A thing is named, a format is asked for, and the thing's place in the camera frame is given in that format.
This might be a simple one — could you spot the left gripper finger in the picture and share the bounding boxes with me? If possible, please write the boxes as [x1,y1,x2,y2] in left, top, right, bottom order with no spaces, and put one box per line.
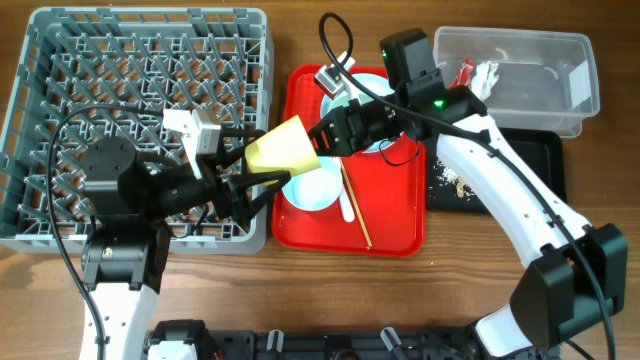
[214,127,266,168]
[227,170,291,229]

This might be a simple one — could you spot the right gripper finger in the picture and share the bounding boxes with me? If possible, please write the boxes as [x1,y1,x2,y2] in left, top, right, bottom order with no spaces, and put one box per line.
[307,113,345,142]
[311,135,345,157]

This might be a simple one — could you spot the yellow plastic cup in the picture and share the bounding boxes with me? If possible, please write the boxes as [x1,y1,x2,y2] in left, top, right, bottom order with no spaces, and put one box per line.
[244,116,321,177]

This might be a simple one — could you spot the light blue bowl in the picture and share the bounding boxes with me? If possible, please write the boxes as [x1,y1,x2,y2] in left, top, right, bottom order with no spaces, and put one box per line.
[282,157,343,212]

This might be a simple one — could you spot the white plastic fork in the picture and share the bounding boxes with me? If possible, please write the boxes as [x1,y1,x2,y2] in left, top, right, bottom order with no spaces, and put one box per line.
[339,175,355,223]

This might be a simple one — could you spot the rice and food scraps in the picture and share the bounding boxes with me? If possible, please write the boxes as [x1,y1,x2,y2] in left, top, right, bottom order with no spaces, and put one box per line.
[435,160,474,201]

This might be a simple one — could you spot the red snack wrapper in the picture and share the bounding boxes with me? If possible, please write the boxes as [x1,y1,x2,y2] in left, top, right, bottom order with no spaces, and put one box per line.
[450,58,476,88]

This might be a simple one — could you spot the pale green bowl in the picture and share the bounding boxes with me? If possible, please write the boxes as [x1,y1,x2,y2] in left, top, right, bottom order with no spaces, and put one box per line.
[320,93,392,154]

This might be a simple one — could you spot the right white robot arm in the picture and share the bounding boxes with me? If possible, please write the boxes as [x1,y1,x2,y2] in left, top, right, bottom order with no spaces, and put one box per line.
[309,28,628,359]

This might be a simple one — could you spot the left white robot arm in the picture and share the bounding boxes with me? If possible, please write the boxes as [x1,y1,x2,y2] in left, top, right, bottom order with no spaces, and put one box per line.
[80,137,291,359]

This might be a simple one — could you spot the grey plastic dishwasher rack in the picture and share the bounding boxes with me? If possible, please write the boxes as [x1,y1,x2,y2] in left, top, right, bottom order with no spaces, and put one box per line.
[1,7,274,253]

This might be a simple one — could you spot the black waste tray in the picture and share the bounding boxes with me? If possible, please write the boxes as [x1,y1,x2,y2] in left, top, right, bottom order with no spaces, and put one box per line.
[426,128,567,214]

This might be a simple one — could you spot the clear plastic waste bin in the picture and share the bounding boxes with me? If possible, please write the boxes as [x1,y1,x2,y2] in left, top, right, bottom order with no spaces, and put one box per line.
[434,26,601,138]

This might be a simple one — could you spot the light blue round plate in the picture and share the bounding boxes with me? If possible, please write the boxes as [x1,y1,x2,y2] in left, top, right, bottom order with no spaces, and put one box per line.
[319,72,407,155]

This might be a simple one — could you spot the red plastic tray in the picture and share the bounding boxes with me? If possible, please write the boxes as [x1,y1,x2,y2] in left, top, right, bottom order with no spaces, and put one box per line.
[271,63,428,259]

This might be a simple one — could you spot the wooden chopstick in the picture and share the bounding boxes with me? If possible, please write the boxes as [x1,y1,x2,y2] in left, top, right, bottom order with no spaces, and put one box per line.
[338,158,373,250]

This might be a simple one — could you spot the crumpled white tissue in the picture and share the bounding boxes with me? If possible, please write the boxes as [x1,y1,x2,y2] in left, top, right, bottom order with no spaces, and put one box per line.
[470,61,499,101]

